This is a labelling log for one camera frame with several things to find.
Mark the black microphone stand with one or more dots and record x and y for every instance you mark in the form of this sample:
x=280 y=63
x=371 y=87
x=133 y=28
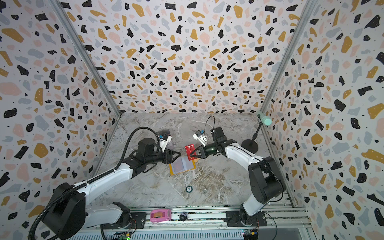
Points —
x=251 y=144

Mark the red credit card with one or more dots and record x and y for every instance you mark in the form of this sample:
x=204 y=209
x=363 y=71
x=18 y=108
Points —
x=189 y=149

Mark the small black knob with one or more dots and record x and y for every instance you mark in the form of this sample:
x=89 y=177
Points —
x=183 y=216

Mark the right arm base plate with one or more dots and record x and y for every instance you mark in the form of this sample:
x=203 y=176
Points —
x=240 y=218

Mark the green circuit board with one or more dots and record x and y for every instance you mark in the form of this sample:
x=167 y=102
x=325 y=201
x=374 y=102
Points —
x=125 y=236

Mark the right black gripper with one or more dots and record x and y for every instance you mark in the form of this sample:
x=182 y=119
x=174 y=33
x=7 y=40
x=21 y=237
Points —
x=202 y=150

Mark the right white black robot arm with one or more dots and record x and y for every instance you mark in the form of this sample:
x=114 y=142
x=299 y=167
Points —
x=266 y=181

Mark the right circuit board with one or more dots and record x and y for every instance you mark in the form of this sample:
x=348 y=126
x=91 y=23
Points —
x=252 y=234

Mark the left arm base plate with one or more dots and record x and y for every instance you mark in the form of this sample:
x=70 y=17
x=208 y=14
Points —
x=135 y=220

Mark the yellow leather card holder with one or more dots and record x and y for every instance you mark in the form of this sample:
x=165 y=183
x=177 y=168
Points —
x=182 y=164

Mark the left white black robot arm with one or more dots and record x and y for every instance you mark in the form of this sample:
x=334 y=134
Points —
x=69 y=209

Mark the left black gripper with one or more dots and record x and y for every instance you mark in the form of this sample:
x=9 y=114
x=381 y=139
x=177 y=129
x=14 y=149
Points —
x=170 y=160

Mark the pink tape dispenser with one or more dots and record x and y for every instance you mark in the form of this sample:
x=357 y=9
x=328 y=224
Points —
x=160 y=215

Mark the clear acrylic card box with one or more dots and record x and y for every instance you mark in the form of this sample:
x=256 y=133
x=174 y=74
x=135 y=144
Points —
x=164 y=132

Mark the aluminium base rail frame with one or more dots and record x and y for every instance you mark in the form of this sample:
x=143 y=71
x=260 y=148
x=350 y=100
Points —
x=284 y=222

